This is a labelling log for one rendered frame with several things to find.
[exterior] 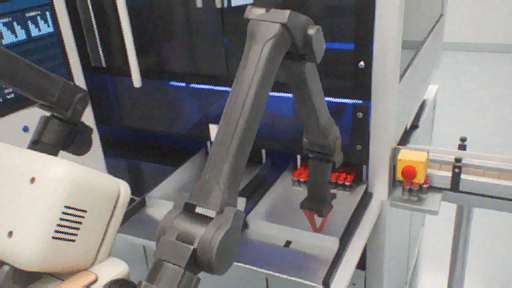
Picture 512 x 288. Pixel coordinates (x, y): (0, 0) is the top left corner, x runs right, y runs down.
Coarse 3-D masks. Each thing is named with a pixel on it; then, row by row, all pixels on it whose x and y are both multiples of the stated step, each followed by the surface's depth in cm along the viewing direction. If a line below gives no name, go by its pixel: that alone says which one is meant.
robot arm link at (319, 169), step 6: (312, 162) 118; (318, 162) 118; (324, 162) 118; (330, 162) 118; (312, 168) 119; (318, 168) 118; (324, 168) 118; (330, 168) 119; (312, 174) 119; (318, 174) 118; (324, 174) 118; (330, 174) 120; (312, 180) 119; (318, 180) 119; (324, 180) 119
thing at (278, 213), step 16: (288, 176) 158; (272, 192) 147; (288, 192) 150; (304, 192) 149; (336, 192) 148; (352, 192) 148; (256, 208) 138; (272, 208) 143; (288, 208) 142; (336, 208) 141; (352, 208) 140; (256, 224) 133; (272, 224) 131; (288, 224) 135; (304, 224) 135; (336, 224) 134; (304, 240) 128; (320, 240) 126; (336, 240) 124
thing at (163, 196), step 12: (204, 156) 175; (180, 168) 162; (192, 168) 168; (252, 168) 165; (264, 168) 161; (168, 180) 157; (180, 180) 161; (192, 180) 160; (252, 180) 153; (156, 192) 152; (168, 192) 155; (240, 192) 147; (156, 204) 147; (168, 204) 145
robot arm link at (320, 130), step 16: (320, 32) 85; (320, 48) 86; (288, 64) 89; (304, 64) 88; (288, 80) 95; (304, 80) 93; (304, 96) 97; (320, 96) 102; (304, 112) 103; (320, 112) 104; (304, 128) 111; (320, 128) 108; (336, 128) 114; (320, 144) 115
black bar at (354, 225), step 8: (368, 192) 144; (368, 200) 140; (360, 208) 137; (360, 216) 134; (352, 224) 130; (352, 232) 127; (344, 240) 125; (344, 248) 122; (336, 256) 119; (336, 264) 117; (328, 272) 115; (336, 272) 117; (328, 280) 112
